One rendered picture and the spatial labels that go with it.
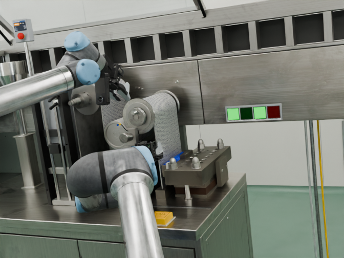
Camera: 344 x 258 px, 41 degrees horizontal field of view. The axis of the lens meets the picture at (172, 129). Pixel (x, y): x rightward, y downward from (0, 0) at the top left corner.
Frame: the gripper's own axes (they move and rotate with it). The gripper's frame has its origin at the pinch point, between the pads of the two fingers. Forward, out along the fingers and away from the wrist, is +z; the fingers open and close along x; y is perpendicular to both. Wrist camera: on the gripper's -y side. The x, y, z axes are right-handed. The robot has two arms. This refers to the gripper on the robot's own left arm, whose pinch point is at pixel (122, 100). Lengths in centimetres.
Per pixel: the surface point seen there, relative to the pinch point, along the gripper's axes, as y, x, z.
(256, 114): 17, -40, 44
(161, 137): -3.4, -5.9, 25.2
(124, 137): -9.6, 3.2, 12.2
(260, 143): 112, 21, 267
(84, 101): 3.7, 22.3, 5.3
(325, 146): 111, -40, 270
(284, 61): 35, -53, 30
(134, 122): -2.1, 1.3, 13.9
